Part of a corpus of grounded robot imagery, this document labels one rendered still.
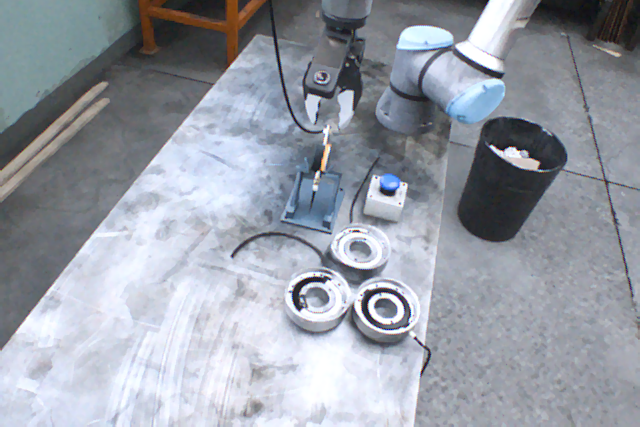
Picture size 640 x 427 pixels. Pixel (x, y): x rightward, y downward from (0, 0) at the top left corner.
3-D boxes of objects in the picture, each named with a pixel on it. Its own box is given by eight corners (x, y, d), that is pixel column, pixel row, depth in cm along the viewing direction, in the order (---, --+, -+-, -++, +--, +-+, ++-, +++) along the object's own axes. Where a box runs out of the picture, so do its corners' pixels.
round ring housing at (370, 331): (337, 315, 81) (340, 301, 79) (378, 281, 87) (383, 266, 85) (386, 359, 77) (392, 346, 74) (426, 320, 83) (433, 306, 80)
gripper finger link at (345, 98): (361, 117, 93) (359, 72, 87) (355, 135, 88) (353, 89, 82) (344, 116, 93) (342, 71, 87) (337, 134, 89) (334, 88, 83)
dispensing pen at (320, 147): (300, 213, 93) (320, 123, 91) (303, 209, 97) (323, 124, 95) (311, 216, 93) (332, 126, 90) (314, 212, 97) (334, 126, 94)
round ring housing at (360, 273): (392, 281, 88) (397, 267, 85) (333, 284, 86) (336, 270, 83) (379, 236, 95) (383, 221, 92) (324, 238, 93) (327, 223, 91)
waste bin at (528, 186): (526, 258, 203) (573, 181, 174) (447, 237, 207) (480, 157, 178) (524, 202, 228) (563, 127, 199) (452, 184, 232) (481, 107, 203)
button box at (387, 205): (398, 223, 98) (403, 205, 95) (362, 214, 99) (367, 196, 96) (403, 196, 104) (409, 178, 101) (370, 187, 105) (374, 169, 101)
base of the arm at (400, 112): (381, 94, 132) (388, 60, 125) (437, 108, 130) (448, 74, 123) (370, 126, 121) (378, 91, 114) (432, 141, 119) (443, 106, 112)
